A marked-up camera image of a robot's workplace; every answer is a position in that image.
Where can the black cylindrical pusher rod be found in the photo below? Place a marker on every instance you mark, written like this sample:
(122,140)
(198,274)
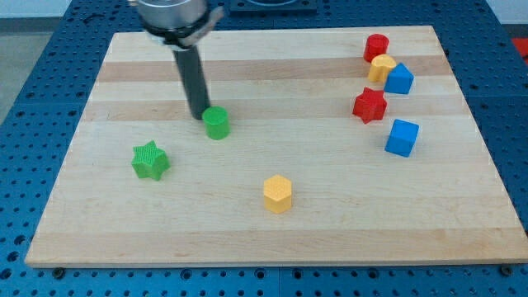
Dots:
(189,66)

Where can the green star block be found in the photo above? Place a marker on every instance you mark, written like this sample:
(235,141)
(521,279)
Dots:
(149,161)

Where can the yellow heart block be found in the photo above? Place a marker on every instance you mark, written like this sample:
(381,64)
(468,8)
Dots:
(380,67)

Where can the blue cube block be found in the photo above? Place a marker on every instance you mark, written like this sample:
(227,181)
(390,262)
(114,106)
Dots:
(402,137)

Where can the wooden board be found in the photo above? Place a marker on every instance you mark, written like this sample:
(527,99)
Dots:
(289,95)

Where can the red cylinder block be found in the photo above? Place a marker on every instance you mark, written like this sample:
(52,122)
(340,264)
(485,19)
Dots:
(375,45)

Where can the green cylinder block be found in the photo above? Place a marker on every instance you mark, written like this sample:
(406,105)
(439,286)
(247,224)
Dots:
(216,120)

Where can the red star block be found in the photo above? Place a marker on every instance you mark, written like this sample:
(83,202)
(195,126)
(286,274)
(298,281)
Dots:
(370,105)

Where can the yellow hexagon block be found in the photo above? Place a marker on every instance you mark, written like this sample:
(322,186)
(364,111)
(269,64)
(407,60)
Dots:
(277,192)

